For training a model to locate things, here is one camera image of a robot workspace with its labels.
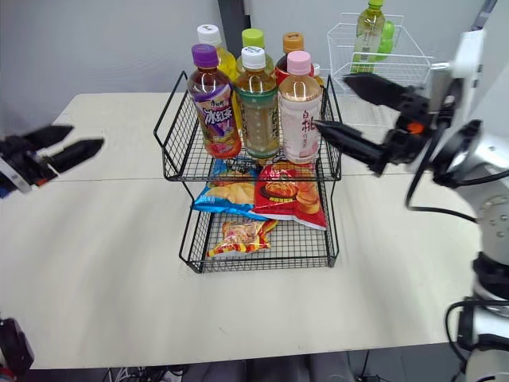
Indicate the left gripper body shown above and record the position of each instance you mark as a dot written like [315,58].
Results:
[24,159]

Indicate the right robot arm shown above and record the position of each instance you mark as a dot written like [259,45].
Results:
[491,175]

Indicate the orange cap dark drink bottle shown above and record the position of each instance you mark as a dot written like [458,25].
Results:
[293,43]

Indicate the green cap tea bottle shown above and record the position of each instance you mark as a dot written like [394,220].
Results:
[253,39]

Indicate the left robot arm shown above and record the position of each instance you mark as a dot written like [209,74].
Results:
[14,346]

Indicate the yellow red snack pack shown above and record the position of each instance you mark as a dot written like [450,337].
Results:
[240,238]

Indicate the pale green tea bottle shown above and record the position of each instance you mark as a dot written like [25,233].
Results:
[367,36]

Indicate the bright green plastic bottle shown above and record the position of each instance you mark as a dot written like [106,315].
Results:
[387,40]

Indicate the pink cap peach drink bottle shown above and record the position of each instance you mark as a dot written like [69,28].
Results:
[300,119]

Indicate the white cap yellow drink bottle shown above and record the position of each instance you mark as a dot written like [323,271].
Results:
[226,59]

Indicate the small white cap yellow bottle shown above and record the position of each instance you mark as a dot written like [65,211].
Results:
[318,73]

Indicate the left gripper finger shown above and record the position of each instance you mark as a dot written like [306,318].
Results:
[77,153]
[49,137]

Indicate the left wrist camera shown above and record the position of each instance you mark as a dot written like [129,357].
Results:
[12,177]

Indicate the robot body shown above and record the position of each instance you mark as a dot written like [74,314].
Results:
[278,368]

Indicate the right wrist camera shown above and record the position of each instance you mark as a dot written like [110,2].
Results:
[467,55]

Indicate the white cap green label bottle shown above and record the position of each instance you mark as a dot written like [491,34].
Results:
[257,119]

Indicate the blue potato chips pack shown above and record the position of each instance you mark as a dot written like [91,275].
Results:
[226,193]

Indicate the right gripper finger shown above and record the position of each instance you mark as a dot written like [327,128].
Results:
[354,141]
[378,89]

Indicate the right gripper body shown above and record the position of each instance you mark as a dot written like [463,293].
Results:
[413,131]

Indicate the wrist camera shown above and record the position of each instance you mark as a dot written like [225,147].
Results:
[12,177]
[467,55]

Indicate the purple cap red tea bottle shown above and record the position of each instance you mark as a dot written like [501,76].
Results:
[214,119]

